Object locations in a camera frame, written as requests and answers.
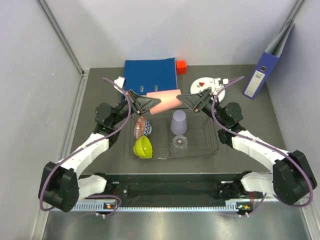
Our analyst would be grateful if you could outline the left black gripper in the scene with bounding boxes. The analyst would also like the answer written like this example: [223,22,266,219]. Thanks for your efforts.
[110,89,161,127]

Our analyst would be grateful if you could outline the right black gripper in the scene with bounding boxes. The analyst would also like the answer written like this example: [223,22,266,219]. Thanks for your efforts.
[177,88,228,128]

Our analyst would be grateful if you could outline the white watermelon plate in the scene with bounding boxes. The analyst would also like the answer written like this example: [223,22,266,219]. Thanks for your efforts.
[189,77,222,100]

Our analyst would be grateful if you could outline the pink plastic cup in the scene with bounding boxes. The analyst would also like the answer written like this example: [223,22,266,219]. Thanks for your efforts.
[146,89,182,115]

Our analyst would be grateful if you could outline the red blue patterned bowl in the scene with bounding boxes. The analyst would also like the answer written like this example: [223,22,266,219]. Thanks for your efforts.
[134,116,152,139]

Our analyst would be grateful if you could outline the lilac plastic cup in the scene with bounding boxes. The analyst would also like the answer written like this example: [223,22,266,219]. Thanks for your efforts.
[170,110,187,135]

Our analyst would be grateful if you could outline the clear glass tumbler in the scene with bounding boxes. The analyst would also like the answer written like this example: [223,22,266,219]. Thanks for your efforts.
[170,135,188,157]

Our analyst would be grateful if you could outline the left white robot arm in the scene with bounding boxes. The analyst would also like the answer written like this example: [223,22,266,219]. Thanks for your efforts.
[38,90,161,213]

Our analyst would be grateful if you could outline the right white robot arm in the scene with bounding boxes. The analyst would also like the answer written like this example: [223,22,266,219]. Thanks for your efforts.
[177,88,318,206]

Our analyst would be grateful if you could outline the blue lying binder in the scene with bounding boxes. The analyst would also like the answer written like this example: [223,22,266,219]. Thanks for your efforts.
[123,57,178,95]

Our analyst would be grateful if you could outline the red cube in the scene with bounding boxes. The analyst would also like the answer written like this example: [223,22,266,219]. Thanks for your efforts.
[175,60,187,75]

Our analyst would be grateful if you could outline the yellow-green bowl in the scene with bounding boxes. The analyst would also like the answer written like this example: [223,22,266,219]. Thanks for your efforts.
[133,136,153,159]

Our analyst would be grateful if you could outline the purple standing binder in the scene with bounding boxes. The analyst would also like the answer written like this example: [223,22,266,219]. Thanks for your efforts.
[243,20,294,99]

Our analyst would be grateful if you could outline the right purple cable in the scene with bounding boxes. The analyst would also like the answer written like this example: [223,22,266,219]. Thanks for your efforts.
[211,76,315,207]

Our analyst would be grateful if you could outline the purple cable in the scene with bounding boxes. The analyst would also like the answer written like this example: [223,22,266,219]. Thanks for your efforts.
[39,77,132,213]
[211,76,315,207]

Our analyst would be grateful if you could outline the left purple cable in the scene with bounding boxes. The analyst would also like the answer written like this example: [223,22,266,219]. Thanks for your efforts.
[39,77,132,213]

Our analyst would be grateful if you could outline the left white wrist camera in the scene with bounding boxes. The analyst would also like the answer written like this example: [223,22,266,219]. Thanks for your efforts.
[114,76,126,89]

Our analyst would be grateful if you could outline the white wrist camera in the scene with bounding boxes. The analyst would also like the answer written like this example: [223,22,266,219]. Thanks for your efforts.
[114,76,126,89]
[213,77,229,89]

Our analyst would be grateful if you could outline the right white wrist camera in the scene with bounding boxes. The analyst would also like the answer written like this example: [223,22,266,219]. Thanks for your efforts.
[213,77,229,89]

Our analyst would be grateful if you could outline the black wire dish rack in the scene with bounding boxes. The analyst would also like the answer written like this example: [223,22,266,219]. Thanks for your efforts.
[144,108,219,160]

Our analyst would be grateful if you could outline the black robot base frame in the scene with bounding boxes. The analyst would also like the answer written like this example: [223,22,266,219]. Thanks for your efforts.
[98,173,252,207]

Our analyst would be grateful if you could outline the grey cable duct rail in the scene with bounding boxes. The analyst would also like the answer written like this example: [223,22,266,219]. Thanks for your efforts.
[70,200,253,213]

